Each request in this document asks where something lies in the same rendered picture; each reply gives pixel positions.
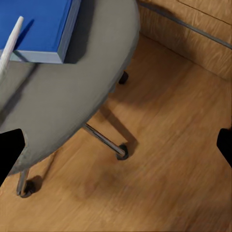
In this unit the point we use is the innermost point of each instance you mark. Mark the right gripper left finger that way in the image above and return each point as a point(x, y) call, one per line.
point(11, 145)

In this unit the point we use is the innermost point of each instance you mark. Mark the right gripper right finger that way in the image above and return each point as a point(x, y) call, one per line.
point(224, 143)

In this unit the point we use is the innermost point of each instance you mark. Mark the swivel chair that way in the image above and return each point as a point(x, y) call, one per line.
point(50, 103)

